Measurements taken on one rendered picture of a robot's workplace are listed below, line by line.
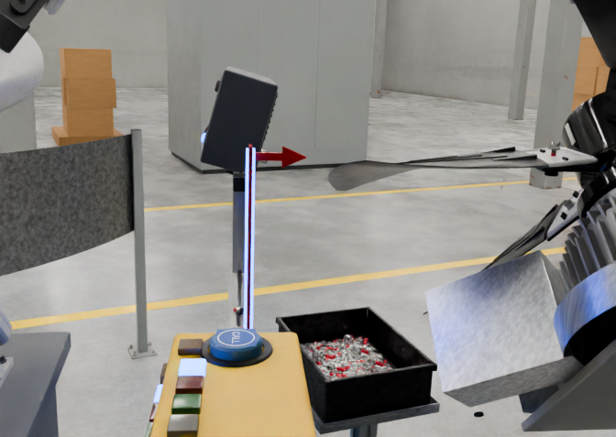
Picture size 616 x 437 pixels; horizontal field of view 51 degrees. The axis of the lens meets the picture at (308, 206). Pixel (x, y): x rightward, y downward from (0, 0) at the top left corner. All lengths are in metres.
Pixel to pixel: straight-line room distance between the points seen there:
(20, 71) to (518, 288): 0.67
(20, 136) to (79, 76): 3.86
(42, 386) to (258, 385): 0.37
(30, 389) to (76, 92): 7.86
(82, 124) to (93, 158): 6.14
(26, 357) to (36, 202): 1.51
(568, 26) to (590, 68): 2.26
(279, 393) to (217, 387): 0.04
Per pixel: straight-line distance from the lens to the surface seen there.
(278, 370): 0.47
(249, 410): 0.43
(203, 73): 6.66
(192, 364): 0.47
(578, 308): 0.66
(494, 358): 0.75
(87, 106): 8.58
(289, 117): 7.02
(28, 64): 0.93
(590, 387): 0.79
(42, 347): 0.87
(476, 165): 0.69
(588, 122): 0.82
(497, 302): 0.77
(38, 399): 0.75
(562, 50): 6.87
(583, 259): 0.70
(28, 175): 2.29
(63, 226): 2.41
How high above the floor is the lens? 1.29
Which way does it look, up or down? 14 degrees down
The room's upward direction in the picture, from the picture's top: 2 degrees clockwise
